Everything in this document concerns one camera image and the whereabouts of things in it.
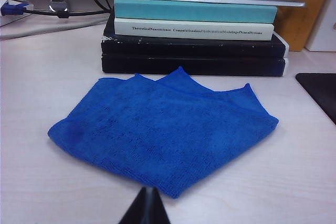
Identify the white neuroscience book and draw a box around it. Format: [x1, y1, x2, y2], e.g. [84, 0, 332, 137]
[114, 17, 275, 41]

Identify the yellow tin box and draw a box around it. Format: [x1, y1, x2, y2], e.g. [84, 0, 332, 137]
[274, 0, 332, 52]

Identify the looped white cable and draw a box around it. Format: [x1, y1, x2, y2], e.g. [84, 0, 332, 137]
[0, 15, 112, 41]

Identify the blue VGA connector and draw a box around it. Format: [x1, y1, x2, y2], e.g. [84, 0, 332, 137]
[0, 1, 30, 17]

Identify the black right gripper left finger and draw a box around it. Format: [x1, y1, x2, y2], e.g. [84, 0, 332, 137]
[118, 186, 152, 224]

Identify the blue microfiber rag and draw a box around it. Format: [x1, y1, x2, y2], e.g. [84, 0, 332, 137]
[47, 66, 279, 199]

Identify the black mouse pad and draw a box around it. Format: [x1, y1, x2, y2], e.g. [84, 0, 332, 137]
[295, 73, 336, 127]

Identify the chrome metal clip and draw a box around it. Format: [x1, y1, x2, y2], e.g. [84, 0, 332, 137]
[48, 0, 71, 19]

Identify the black book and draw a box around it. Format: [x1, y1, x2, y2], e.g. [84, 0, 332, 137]
[101, 52, 288, 77]
[101, 19, 289, 57]

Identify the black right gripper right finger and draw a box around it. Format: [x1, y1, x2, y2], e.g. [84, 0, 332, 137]
[151, 187, 172, 224]

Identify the teal book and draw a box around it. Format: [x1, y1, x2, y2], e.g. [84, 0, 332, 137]
[113, 0, 278, 24]

